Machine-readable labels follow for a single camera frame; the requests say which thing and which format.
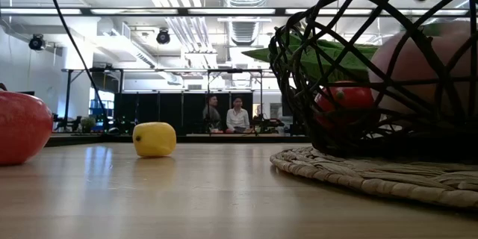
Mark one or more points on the yellow lemon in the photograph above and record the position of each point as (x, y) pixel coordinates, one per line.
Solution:
(154, 140)

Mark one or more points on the black background workstation frame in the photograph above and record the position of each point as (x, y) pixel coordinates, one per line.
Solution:
(235, 70)
(68, 93)

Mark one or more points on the small background potted plant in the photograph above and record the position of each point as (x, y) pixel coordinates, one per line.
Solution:
(88, 123)

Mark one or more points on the dark wicker basket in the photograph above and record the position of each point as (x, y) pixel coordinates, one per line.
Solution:
(298, 93)

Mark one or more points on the black partition wall panels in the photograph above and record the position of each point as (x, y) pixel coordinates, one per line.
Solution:
(172, 112)

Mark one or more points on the person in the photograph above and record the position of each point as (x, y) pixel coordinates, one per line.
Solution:
(212, 114)
(238, 117)

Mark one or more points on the round woven straw placemat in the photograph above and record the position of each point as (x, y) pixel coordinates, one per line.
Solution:
(336, 173)

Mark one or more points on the red apple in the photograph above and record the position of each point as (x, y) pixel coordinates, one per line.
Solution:
(22, 127)

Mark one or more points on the black aluminium table frame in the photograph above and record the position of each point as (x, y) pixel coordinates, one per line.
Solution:
(224, 139)

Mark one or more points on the black ceiling spotlight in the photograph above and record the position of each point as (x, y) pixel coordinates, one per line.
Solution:
(163, 36)
(37, 42)

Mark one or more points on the long green leafy vegetable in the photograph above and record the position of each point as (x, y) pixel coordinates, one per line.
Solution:
(321, 58)

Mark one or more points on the pink peach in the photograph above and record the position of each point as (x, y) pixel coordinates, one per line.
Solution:
(403, 67)

